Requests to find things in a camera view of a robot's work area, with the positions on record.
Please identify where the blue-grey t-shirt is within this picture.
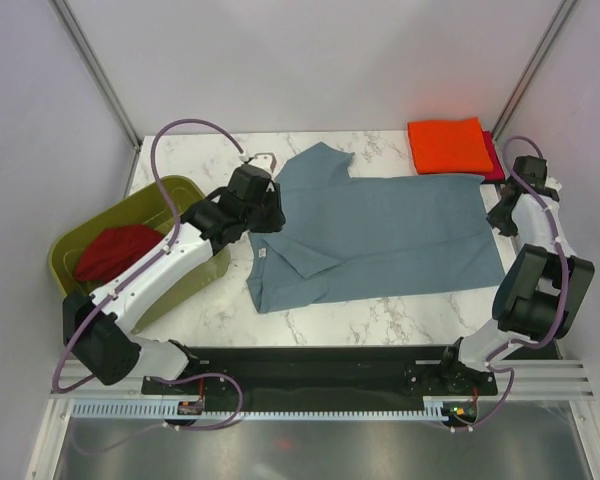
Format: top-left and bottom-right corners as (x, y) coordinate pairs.
(247, 143), (505, 314)

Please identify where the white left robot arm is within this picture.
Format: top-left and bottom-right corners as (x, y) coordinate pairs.
(62, 164), (286, 393)

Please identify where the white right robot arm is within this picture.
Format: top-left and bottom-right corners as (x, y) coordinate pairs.
(437, 156), (595, 394)

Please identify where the folded crimson t-shirt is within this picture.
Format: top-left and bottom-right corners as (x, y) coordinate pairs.
(482, 130), (506, 184)

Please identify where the folded orange t-shirt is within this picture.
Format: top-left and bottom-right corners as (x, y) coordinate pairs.
(406, 117), (494, 175)

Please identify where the olive green plastic bin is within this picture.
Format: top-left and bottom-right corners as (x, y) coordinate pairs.
(48, 184), (231, 335)

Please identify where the red t-shirt in bin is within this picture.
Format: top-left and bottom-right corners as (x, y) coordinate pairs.
(74, 224), (164, 283)

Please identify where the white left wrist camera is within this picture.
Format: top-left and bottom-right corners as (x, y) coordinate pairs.
(240, 152), (278, 176)

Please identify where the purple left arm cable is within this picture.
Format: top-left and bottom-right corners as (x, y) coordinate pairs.
(52, 118), (249, 394)

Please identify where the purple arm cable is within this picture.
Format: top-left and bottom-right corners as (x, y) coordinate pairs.
(52, 118), (249, 394)
(449, 135), (569, 434)

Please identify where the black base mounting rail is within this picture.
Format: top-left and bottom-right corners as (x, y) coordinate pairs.
(142, 346), (498, 408)

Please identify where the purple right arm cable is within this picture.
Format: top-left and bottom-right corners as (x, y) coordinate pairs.
(449, 135), (569, 434)

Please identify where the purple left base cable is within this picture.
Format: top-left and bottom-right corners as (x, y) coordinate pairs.
(164, 372), (245, 434)

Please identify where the right aluminium frame post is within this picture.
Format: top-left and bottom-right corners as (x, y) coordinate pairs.
(490, 0), (580, 144)

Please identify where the aluminium frame post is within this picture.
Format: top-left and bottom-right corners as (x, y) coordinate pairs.
(49, 0), (142, 152)
(490, 0), (580, 144)

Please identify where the white slotted cable duct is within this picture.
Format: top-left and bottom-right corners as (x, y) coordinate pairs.
(71, 397), (466, 421)

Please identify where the left aluminium frame post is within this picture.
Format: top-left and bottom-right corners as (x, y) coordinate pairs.
(49, 0), (142, 152)

